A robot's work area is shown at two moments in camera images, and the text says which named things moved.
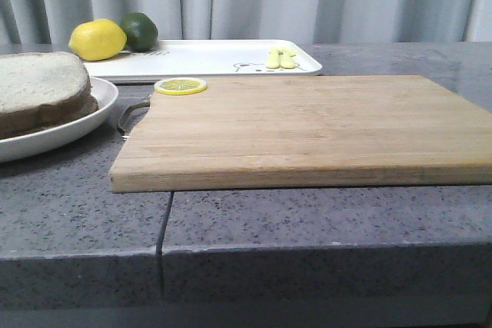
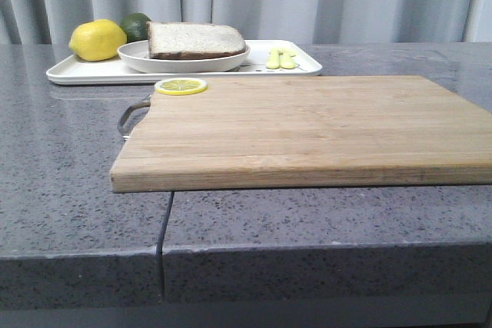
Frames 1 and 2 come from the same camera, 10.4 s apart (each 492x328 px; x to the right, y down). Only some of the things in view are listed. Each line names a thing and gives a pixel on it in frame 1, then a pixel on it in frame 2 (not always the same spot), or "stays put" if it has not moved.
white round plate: x=36 y=143 -> x=137 y=55
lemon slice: x=180 y=85 stays put
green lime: x=141 y=31 stays put
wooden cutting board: x=304 y=132 stays put
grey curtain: x=44 y=1 stays put
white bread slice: x=31 y=80 -> x=171 y=41
